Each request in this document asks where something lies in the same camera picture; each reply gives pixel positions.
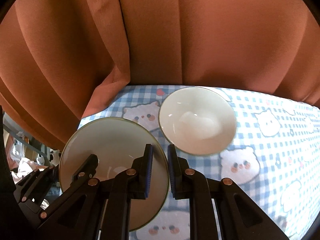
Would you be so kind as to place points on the white floral bowl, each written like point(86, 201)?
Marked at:
point(112, 142)
point(197, 120)

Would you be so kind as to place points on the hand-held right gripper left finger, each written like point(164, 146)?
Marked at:
point(148, 172)

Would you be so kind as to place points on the orange curtain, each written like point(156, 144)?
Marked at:
point(200, 30)

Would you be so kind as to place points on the blue checked printed tablecloth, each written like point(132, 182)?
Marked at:
point(262, 135)

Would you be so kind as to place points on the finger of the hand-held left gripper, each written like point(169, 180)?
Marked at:
point(85, 167)
point(40, 187)

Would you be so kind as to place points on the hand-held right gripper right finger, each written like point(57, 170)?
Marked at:
point(172, 172)

